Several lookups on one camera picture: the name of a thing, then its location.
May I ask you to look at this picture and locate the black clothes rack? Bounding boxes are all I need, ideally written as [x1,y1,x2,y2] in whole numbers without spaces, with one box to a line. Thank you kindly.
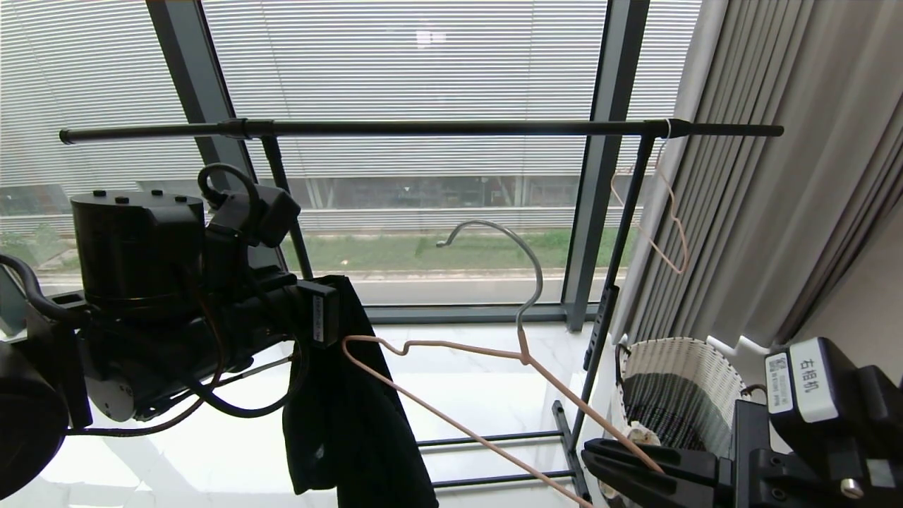
[59,118,785,505]

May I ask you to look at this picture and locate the window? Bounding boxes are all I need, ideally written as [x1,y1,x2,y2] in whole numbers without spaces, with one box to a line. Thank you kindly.
[0,0,703,332]

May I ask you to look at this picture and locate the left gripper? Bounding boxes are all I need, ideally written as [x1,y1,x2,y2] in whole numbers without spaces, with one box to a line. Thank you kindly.
[85,272,342,424]

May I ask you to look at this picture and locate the black garment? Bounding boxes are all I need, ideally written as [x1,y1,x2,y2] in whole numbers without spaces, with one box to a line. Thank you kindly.
[282,275,440,508]

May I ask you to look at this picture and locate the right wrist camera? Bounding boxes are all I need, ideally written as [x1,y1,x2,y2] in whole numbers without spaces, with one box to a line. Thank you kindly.
[764,337,903,459]

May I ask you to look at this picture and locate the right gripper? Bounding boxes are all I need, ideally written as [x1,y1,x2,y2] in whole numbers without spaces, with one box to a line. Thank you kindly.
[581,399,903,508]

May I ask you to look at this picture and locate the white laundry basket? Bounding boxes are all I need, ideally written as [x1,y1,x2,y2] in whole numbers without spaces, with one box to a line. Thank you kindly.
[611,337,768,463]

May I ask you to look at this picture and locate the beige curtain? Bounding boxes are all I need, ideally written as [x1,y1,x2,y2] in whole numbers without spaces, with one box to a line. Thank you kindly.
[610,0,903,351]

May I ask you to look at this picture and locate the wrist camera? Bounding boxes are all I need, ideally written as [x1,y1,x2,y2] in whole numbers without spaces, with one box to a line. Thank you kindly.
[200,180,302,290]
[764,337,903,459]

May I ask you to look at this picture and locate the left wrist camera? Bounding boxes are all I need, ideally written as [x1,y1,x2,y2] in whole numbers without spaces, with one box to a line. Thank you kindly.
[200,180,302,290]

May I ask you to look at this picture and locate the pink clothes hanger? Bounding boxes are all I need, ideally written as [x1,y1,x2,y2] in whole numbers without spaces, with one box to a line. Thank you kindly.
[610,143,691,277]
[341,219,665,508]

